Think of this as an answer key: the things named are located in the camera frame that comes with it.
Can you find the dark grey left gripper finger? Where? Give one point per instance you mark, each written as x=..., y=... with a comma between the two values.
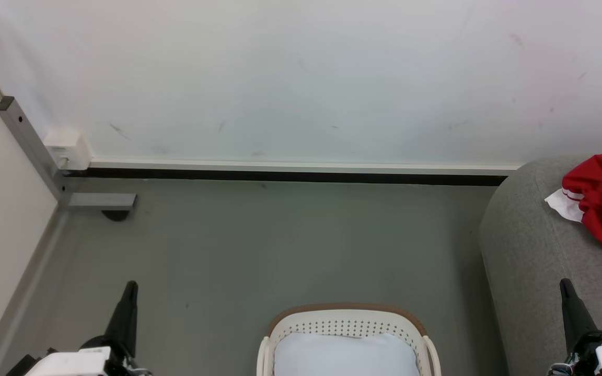
x=126, y=318

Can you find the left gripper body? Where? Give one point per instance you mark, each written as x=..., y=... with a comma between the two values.
x=81, y=363

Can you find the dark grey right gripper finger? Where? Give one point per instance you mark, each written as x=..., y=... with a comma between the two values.
x=572, y=313

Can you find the red basketball jersey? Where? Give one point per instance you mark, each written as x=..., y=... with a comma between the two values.
x=599, y=209

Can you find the white perforated laundry basket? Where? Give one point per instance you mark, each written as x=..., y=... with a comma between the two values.
x=353, y=325

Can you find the pale white folded clothing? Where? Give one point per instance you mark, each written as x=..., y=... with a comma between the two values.
x=345, y=357

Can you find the grey fabric sofa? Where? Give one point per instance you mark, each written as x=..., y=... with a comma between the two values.
x=531, y=261

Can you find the dark round floor stop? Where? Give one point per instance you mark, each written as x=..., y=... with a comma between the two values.
x=116, y=215

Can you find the white and black baseboard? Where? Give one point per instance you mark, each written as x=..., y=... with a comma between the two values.
x=301, y=172

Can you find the grey metal floor bracket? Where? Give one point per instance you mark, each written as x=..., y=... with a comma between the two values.
x=102, y=201

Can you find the white wall outlet box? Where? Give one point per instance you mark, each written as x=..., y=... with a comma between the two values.
x=68, y=149

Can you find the grey metal partition post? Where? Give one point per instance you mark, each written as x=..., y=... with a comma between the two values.
x=29, y=136

